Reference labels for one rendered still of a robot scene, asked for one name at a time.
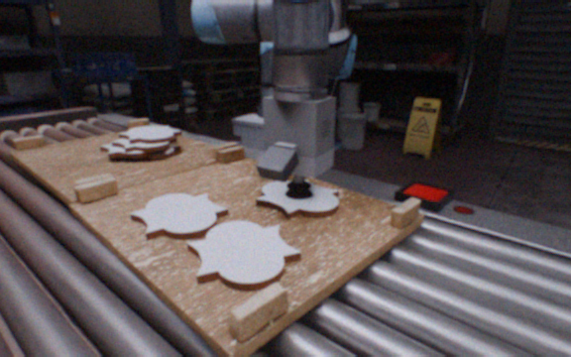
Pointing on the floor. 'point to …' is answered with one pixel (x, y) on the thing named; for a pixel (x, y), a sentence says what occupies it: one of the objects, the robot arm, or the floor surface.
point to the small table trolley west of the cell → (101, 88)
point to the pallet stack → (221, 85)
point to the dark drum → (159, 95)
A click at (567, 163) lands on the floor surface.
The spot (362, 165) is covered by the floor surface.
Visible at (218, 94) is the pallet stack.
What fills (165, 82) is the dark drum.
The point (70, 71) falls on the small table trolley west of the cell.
